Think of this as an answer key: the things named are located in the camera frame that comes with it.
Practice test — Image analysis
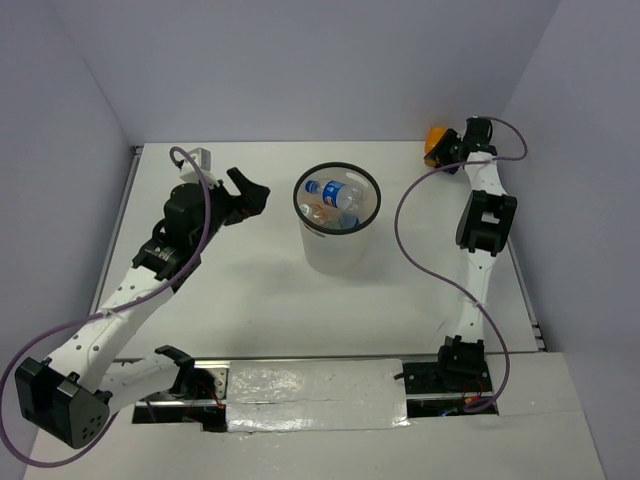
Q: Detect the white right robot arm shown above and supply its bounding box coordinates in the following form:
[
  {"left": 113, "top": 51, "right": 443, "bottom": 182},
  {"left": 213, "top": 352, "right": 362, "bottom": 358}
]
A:
[{"left": 425, "top": 117, "right": 517, "bottom": 391}]

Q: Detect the orange bottle with label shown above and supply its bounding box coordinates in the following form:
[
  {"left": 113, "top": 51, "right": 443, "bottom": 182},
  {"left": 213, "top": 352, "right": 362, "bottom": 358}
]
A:
[{"left": 424, "top": 126, "right": 448, "bottom": 168}]

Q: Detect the blue cap pepsi water bottle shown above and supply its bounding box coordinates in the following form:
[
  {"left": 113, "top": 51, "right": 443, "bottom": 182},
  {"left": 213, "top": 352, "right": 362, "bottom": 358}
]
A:
[{"left": 304, "top": 178, "right": 365, "bottom": 211}]

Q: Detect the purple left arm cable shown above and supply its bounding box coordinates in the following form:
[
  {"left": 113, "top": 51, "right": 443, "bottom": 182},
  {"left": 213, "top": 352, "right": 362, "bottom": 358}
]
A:
[{"left": 0, "top": 146, "right": 211, "bottom": 469}]

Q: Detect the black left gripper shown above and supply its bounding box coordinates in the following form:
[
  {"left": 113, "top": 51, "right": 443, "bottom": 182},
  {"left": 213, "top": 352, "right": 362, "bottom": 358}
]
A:
[{"left": 192, "top": 168, "right": 269, "bottom": 250}]

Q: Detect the white bin with black rim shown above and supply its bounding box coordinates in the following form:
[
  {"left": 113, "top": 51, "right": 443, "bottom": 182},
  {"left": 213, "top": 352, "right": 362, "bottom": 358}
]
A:
[{"left": 292, "top": 162, "right": 382, "bottom": 275}]

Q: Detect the blue label white cap bottle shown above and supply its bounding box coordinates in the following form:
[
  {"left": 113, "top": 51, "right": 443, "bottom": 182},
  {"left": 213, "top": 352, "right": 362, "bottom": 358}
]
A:
[{"left": 335, "top": 211, "right": 360, "bottom": 230}]

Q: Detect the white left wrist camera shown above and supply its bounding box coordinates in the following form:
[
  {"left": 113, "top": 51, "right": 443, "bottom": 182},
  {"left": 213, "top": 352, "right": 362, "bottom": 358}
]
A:
[{"left": 180, "top": 147, "right": 218, "bottom": 187}]

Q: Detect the silver foil tape panel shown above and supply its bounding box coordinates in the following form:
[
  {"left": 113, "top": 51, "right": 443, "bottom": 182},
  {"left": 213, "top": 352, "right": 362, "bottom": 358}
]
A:
[{"left": 226, "top": 359, "right": 409, "bottom": 433}]

